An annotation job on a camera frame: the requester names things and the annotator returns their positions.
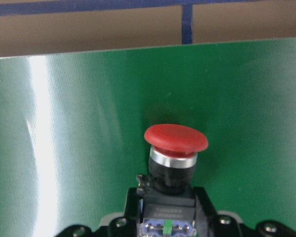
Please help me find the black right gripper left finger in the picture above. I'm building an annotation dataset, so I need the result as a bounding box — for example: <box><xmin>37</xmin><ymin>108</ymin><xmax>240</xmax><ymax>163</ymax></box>
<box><xmin>56</xmin><ymin>188</ymin><xmax>140</xmax><ymax>237</ymax></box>

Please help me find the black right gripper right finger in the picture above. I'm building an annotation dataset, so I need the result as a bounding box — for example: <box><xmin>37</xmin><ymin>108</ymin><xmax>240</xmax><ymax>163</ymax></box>
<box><xmin>193</xmin><ymin>187</ymin><xmax>296</xmax><ymax>237</ymax></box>

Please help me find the red push button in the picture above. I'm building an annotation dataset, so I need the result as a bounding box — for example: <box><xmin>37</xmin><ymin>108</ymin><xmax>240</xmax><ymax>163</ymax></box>
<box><xmin>137</xmin><ymin>124</ymin><xmax>211</xmax><ymax>237</ymax></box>

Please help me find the green conveyor belt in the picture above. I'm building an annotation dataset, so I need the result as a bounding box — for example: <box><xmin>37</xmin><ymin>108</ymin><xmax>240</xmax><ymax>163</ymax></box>
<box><xmin>0</xmin><ymin>38</ymin><xmax>296</xmax><ymax>237</ymax></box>

